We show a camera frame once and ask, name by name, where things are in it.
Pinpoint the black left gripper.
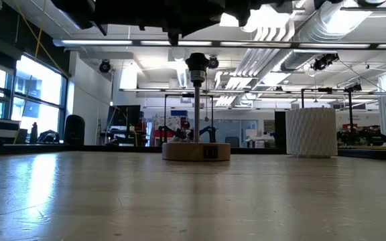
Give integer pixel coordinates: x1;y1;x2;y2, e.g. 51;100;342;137
94;0;227;46

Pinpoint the lamp stand with wooden base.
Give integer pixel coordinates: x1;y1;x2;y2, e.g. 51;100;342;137
162;52;231;162

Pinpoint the long ceiling light strip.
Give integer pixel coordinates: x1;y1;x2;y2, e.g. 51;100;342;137
52;38;386;50

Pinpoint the black ceiling-mounted device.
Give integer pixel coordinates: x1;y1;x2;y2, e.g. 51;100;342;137
312;52;340;72

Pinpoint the black monitor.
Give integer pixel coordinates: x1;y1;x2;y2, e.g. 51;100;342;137
107;104;141;127

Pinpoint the person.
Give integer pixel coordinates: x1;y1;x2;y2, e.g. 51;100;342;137
178;120;194;141

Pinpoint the black cabinet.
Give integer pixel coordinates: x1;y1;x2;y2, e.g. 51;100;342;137
274;110;287;149

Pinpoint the black chair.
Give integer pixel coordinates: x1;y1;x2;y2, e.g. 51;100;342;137
64;114;86;147

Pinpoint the black pole stand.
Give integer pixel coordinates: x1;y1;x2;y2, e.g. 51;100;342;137
300;83;363;145

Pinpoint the dark bag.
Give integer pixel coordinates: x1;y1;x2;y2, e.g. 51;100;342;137
38;129;60;144

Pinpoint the dark water bottle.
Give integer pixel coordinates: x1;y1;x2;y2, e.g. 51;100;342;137
30;122;39;144

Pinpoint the red black background robot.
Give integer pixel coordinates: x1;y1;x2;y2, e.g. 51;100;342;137
336;122;385;147

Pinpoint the silver ventilation duct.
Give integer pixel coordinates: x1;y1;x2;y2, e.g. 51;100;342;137
295;0;360;43

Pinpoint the yellow cable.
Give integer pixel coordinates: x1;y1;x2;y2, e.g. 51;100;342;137
13;0;70;145

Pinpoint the black table edge rail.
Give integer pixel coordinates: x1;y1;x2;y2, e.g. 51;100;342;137
0;143;386;162

